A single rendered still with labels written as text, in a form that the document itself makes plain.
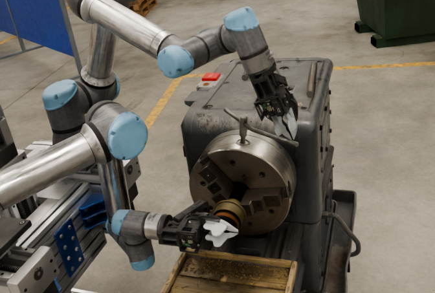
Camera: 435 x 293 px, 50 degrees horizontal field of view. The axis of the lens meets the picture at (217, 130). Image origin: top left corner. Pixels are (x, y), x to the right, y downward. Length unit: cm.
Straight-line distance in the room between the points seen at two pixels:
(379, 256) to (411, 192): 67
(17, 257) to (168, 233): 40
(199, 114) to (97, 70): 36
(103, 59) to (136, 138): 43
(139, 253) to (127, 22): 65
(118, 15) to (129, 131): 29
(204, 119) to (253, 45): 48
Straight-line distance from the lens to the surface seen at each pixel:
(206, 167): 135
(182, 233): 128
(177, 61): 107
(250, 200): 135
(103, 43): 153
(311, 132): 145
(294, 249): 154
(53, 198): 164
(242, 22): 112
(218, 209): 132
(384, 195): 329
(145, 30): 116
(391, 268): 277
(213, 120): 152
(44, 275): 135
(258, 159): 134
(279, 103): 115
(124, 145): 119
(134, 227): 135
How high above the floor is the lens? 189
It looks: 27 degrees down
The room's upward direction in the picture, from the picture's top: 8 degrees counter-clockwise
